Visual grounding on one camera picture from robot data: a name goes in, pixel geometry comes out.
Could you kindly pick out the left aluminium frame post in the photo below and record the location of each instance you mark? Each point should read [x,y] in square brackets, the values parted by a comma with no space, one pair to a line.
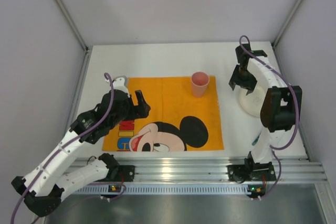
[82,63]

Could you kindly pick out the cream round plate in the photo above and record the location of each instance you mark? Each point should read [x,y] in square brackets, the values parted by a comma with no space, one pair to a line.
[252,103]

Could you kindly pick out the pink plastic cup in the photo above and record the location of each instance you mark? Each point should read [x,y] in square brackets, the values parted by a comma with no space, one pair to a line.
[200,81]

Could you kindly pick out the aluminium frame post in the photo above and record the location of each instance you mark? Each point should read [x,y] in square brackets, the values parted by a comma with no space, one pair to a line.
[82,63]
[287,22]

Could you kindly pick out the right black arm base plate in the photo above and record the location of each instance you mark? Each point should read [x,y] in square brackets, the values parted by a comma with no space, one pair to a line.
[243,173]

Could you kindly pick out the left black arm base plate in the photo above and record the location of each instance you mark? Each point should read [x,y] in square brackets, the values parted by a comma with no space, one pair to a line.
[120,174]

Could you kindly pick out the right aluminium frame post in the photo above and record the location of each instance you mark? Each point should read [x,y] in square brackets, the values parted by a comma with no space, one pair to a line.
[287,22]

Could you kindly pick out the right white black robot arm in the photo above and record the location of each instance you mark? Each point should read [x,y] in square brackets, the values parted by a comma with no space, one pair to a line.
[281,102]

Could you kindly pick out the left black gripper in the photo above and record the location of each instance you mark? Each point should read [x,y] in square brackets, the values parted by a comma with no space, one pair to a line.
[135,109]

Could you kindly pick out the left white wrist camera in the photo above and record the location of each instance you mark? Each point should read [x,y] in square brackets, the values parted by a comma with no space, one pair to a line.
[119,83]

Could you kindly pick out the orange Mickey Mouse placemat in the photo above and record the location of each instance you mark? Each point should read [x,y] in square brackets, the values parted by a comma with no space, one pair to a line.
[177,121]

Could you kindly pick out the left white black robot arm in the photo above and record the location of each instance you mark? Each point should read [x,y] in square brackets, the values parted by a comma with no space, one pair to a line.
[43,189]

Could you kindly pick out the aluminium mounting rail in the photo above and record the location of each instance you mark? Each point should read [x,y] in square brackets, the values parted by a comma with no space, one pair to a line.
[215,170]

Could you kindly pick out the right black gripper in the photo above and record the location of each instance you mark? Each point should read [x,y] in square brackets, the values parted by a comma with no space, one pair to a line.
[243,80]

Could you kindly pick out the slotted grey cable duct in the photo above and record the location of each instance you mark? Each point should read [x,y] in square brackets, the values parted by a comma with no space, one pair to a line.
[173,189]

